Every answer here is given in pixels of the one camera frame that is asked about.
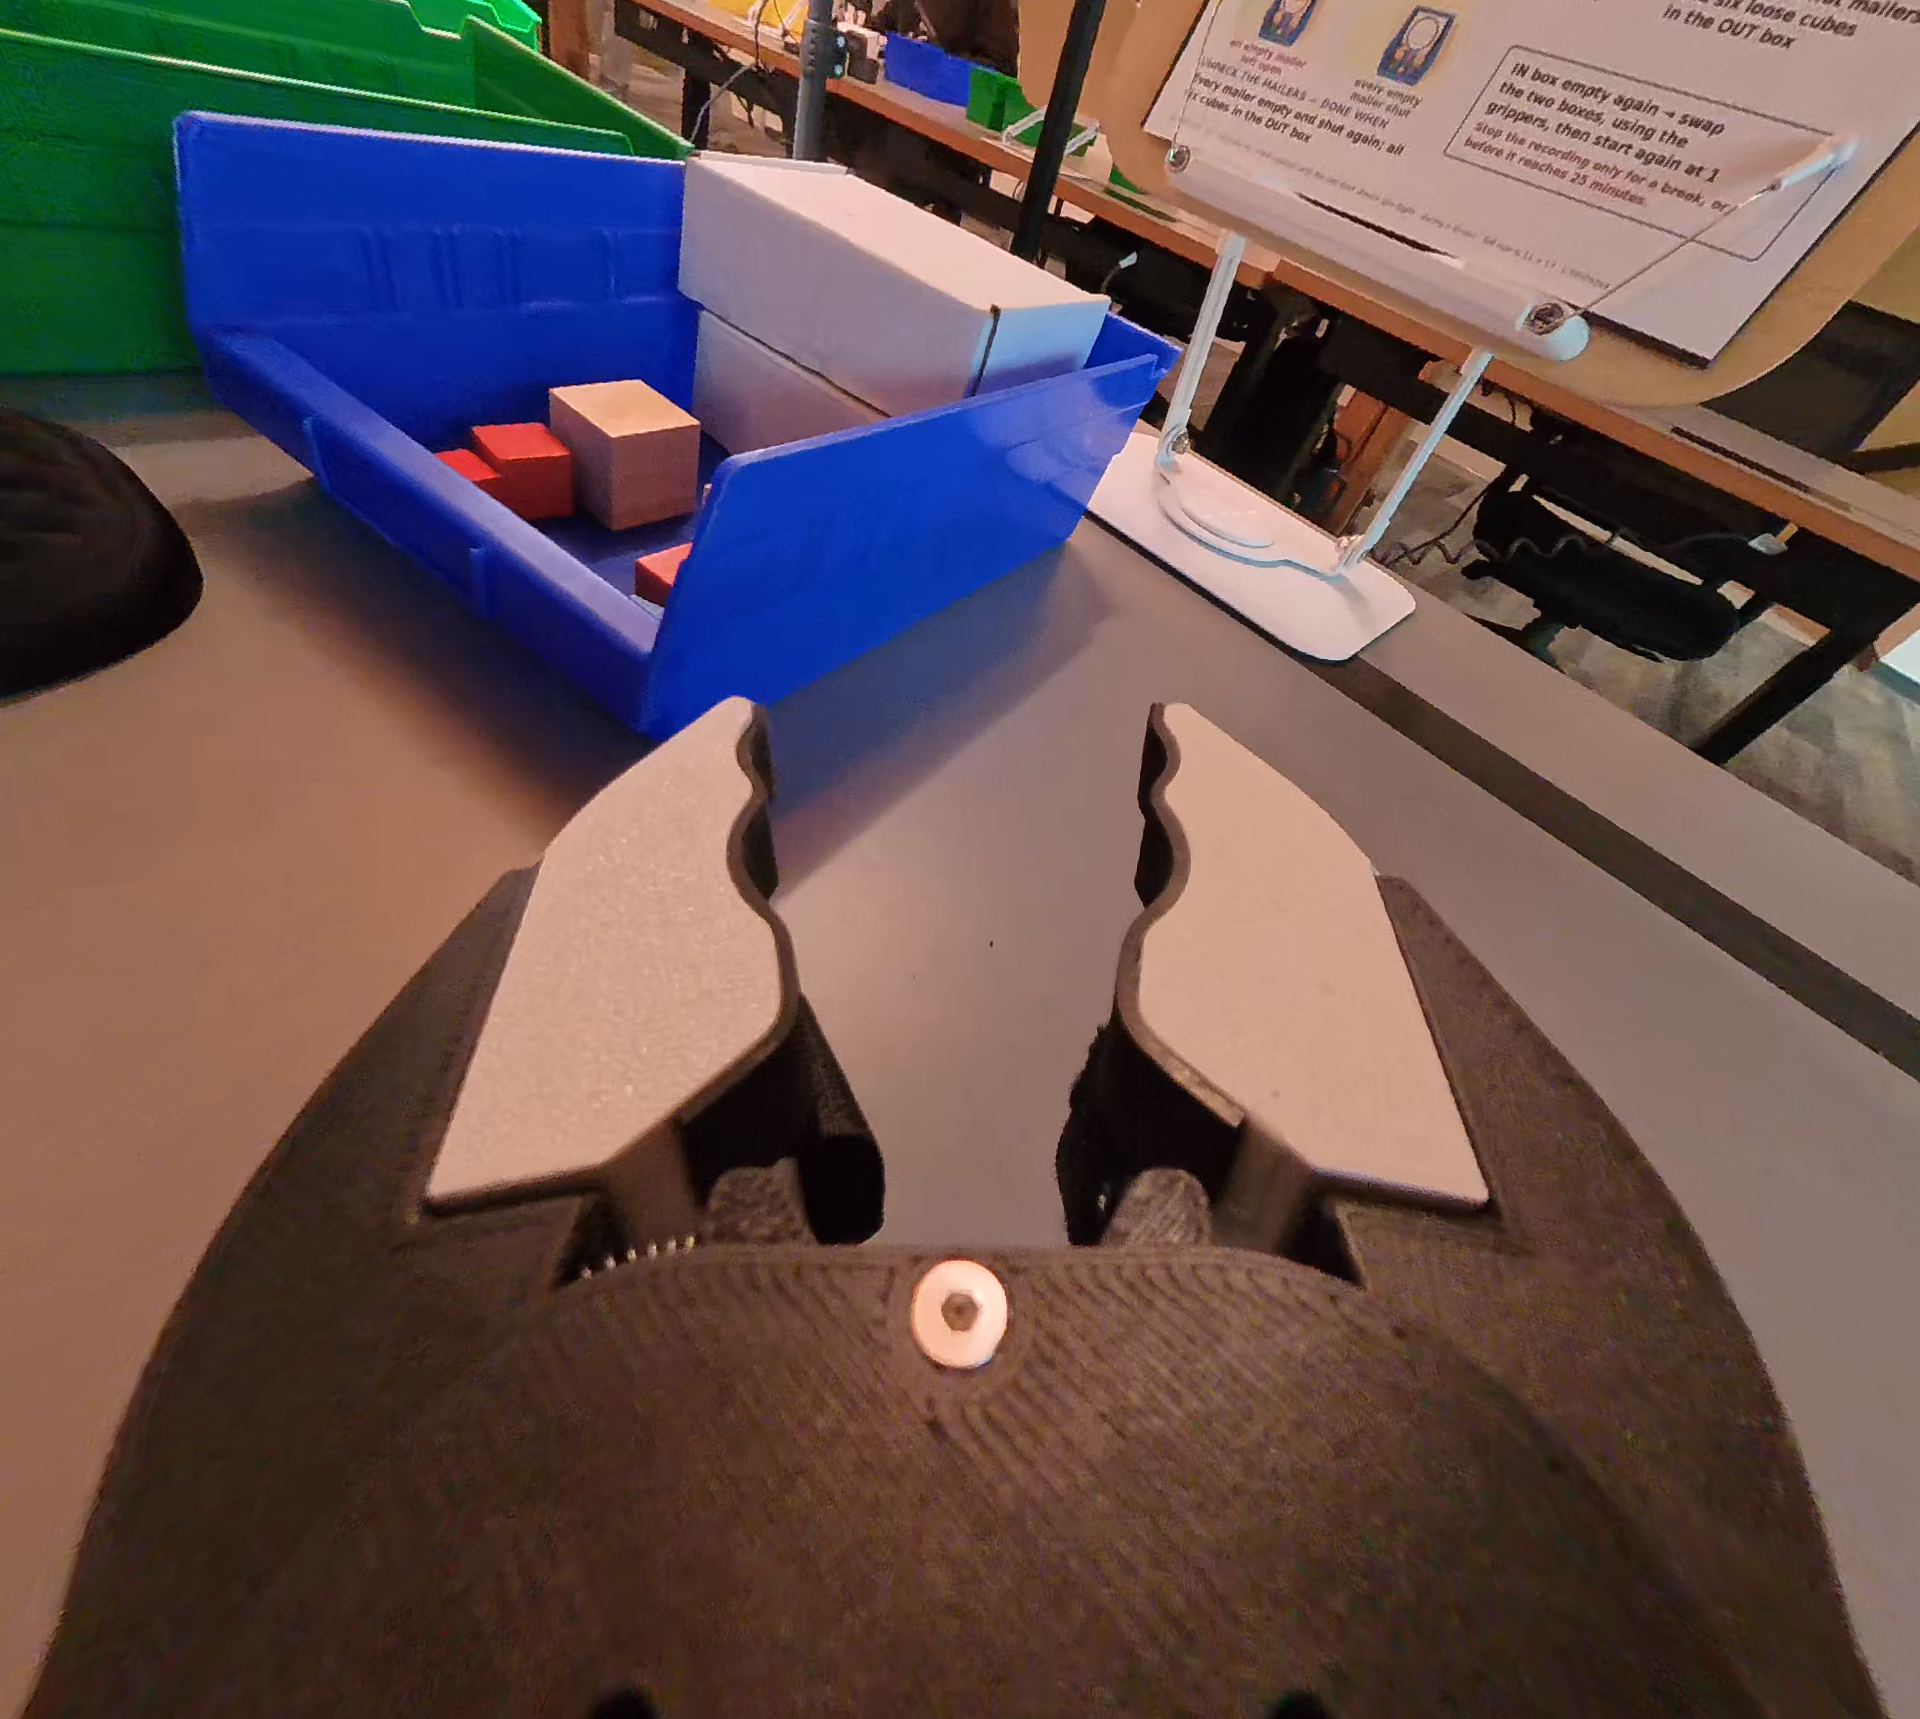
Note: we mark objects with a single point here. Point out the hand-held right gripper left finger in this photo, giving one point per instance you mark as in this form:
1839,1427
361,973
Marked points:
612,983

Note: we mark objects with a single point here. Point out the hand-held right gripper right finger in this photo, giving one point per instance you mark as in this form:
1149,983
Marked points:
1290,999

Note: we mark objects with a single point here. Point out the red cube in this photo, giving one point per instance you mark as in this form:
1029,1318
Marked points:
457,470
659,573
520,479

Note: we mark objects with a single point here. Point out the blue plastic bin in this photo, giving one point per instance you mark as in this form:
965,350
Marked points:
836,585

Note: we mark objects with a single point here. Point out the white cardboard mailer box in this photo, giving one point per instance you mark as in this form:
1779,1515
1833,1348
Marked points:
836,268
767,389

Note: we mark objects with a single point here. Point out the grey desk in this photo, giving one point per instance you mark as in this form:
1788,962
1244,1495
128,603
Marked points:
299,788

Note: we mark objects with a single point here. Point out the green plastic bin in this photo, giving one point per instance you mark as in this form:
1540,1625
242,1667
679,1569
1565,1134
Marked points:
225,219

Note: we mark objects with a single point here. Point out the white wooden document stand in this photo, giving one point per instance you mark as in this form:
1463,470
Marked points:
1257,585

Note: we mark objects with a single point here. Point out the large wooden cube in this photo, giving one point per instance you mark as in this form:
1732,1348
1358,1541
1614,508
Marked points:
623,455

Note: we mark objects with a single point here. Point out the wooden edged table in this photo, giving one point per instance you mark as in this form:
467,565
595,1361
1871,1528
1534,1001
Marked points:
1726,479

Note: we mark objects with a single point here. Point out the small green bin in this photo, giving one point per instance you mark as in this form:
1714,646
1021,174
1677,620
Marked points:
1000,103

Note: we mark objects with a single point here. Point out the small blue bin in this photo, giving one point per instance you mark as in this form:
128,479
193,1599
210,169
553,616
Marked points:
931,68

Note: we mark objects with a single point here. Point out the black light stand pole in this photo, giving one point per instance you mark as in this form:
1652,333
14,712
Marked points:
1090,19

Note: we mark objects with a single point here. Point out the printed instruction sheet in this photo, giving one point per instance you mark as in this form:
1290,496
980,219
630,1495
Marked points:
1577,19

